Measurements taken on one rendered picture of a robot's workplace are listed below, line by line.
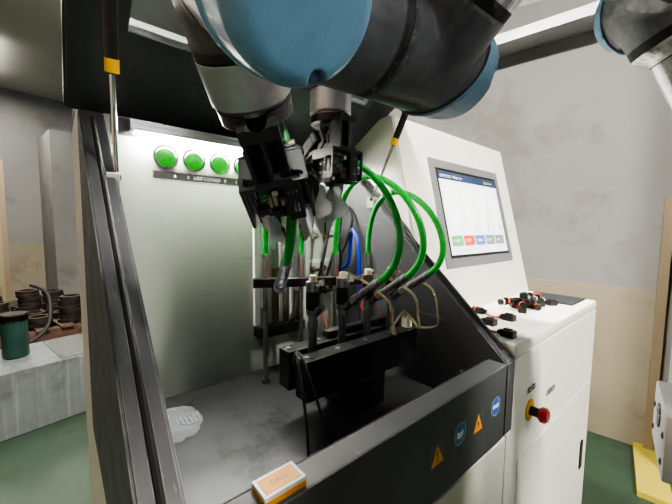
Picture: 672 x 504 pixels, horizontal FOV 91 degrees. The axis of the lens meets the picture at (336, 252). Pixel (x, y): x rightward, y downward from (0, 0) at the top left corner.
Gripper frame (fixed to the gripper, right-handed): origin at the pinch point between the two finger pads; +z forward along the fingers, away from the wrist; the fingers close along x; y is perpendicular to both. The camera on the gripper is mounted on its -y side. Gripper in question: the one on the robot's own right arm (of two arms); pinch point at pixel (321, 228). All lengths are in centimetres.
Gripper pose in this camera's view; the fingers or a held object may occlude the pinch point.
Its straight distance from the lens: 63.3
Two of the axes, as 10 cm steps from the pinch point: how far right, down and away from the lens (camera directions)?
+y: 6.5, 0.7, -7.6
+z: -0.2, 10.0, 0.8
